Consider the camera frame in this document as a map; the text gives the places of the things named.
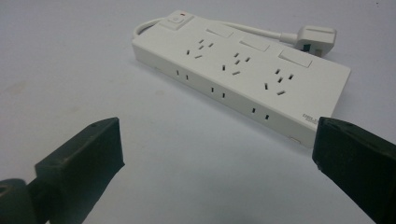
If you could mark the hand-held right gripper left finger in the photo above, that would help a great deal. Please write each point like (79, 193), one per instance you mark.
(81, 165)

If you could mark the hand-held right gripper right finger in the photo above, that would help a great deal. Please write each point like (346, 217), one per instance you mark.
(358, 158)

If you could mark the white power plug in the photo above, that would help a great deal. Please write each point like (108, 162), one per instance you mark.
(317, 40)

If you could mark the white power strip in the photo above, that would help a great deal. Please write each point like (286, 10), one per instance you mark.
(249, 77)

